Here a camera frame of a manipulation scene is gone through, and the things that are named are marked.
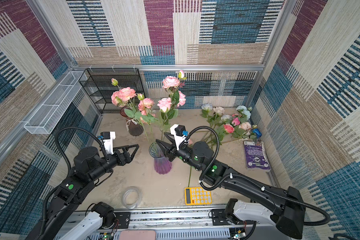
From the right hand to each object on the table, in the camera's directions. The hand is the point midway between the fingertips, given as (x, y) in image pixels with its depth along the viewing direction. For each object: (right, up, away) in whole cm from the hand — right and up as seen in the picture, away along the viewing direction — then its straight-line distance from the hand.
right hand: (160, 139), depth 63 cm
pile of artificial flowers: (+46, +4, +39) cm, 61 cm away
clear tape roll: (-20, -29, +17) cm, 39 cm away
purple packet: (+53, -13, +30) cm, 62 cm away
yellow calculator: (+17, -31, +17) cm, 39 cm away
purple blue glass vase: (-3, -18, +28) cm, 33 cm away
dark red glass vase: (-23, +3, +39) cm, 46 cm away
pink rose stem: (-7, +10, +6) cm, 14 cm away
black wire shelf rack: (-47, +35, +42) cm, 72 cm away
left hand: (-12, -3, +3) cm, 13 cm away
